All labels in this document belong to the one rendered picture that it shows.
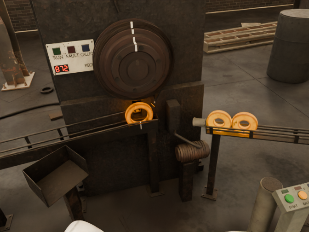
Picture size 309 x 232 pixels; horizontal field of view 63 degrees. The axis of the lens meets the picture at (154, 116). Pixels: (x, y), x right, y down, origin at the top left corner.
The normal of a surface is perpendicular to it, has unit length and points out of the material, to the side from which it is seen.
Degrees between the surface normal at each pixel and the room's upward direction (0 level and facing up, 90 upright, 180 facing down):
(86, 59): 90
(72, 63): 90
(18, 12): 90
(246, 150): 0
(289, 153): 0
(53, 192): 5
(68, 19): 90
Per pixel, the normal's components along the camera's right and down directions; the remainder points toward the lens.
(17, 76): 0.22, 0.53
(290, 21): -0.81, 0.35
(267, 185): -0.04, -0.83
